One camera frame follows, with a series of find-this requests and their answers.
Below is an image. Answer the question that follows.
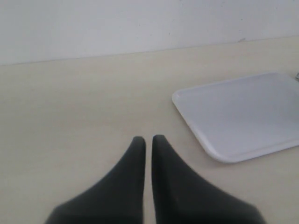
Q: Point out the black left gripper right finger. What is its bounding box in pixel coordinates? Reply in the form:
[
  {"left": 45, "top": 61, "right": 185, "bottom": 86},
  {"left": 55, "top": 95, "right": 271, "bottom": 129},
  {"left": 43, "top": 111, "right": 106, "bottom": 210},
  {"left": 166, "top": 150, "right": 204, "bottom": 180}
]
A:
[{"left": 151, "top": 135, "right": 263, "bottom": 224}]

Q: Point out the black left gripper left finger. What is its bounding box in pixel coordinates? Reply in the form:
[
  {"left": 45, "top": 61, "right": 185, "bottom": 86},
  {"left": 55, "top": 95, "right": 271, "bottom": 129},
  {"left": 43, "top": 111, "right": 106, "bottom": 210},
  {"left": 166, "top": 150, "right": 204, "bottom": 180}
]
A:
[{"left": 46, "top": 136, "right": 146, "bottom": 224}]

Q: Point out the white plastic tray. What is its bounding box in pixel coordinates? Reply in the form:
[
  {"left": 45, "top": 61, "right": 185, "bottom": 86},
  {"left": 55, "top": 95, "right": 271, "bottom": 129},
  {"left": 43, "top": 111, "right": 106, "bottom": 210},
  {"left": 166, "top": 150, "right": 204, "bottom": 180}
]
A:
[{"left": 172, "top": 72, "right": 299, "bottom": 163}]

